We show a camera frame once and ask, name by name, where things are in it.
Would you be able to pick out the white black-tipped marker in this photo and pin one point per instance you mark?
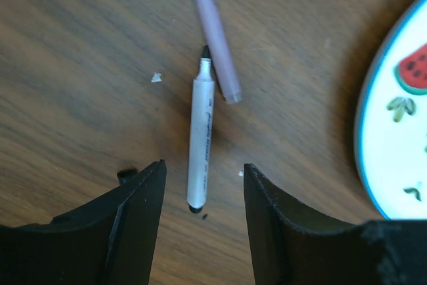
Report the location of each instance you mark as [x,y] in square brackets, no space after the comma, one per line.
[202,108]

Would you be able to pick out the small black marker cap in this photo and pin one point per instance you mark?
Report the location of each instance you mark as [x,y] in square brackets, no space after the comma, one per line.
[124,176]

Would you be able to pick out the red pen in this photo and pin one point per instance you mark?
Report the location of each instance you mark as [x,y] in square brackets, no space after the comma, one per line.
[219,49]

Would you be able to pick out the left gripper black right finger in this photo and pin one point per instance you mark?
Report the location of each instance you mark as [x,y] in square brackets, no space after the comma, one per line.
[292,243]

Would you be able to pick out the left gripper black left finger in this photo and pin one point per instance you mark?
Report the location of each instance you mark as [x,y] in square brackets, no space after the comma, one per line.
[109,240]

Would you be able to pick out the watermelon pattern plate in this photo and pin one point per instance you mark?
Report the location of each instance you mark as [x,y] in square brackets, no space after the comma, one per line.
[390,122]

